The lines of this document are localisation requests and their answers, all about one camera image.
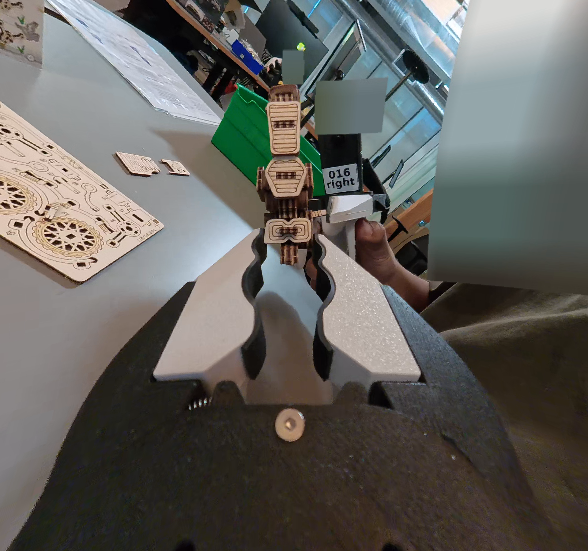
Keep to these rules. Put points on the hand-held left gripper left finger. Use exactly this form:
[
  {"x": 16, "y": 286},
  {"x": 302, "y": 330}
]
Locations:
[{"x": 206, "y": 326}]

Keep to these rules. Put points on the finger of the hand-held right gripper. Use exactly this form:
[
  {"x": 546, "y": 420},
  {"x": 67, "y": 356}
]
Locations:
[{"x": 349, "y": 208}]

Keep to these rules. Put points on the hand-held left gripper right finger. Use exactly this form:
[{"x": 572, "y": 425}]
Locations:
[{"x": 367, "y": 330}]

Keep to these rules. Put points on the wooden puzzle model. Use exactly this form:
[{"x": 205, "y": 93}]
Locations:
[{"x": 285, "y": 179}]

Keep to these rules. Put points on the person's right forearm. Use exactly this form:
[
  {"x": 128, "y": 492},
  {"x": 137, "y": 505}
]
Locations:
[{"x": 413, "y": 291}]

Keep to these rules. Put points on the grey desk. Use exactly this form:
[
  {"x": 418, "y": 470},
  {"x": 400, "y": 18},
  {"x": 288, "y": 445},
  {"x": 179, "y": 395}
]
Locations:
[{"x": 183, "y": 238}]

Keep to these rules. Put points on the person's right hand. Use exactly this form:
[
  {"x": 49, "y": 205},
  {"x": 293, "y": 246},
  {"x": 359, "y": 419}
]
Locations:
[{"x": 374, "y": 247}]

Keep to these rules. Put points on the wooden handrail beam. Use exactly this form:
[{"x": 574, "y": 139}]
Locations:
[{"x": 418, "y": 206}]

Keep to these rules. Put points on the green plastic bin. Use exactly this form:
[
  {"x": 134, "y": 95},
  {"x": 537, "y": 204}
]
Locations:
[{"x": 239, "y": 137}]

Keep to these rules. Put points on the wooden puzzle sheet notched corner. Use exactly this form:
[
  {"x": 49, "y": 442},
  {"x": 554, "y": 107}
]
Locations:
[{"x": 142, "y": 234}]

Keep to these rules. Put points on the black disc on rod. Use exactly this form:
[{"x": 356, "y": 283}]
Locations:
[{"x": 415, "y": 66}]

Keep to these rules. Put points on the black monitor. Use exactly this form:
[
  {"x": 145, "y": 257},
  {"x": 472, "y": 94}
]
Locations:
[{"x": 285, "y": 32}]

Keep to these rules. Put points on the blue storage bin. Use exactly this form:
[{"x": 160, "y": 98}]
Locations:
[{"x": 246, "y": 55}]

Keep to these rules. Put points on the tiny wooden puzzle piece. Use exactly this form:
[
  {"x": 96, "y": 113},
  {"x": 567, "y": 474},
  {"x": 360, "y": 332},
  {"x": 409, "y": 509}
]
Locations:
[{"x": 175, "y": 167}]

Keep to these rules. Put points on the brown cardboard box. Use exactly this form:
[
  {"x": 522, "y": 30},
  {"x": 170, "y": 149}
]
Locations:
[{"x": 234, "y": 13}]

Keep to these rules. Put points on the person's olive clothing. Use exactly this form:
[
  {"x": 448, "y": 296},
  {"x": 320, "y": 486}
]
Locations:
[{"x": 528, "y": 399}]

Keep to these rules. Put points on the small wooden puzzle piece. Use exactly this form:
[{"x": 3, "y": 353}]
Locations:
[{"x": 138, "y": 163}]

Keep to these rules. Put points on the long wooden workbench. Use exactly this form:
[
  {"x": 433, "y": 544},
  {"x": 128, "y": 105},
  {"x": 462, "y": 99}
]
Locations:
[{"x": 203, "y": 27}]

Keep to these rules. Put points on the loose wooden stick piece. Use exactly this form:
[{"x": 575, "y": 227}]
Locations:
[{"x": 55, "y": 211}]

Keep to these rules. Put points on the white instruction sheet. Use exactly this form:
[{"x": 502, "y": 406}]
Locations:
[{"x": 138, "y": 64}]

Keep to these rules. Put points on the illustrated instruction booklet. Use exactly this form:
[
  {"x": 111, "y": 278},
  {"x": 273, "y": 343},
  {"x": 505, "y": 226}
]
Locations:
[{"x": 23, "y": 18}]

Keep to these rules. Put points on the silver ventilation duct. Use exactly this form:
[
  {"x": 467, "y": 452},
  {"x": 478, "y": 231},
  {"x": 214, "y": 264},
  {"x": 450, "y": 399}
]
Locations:
[{"x": 399, "y": 13}]

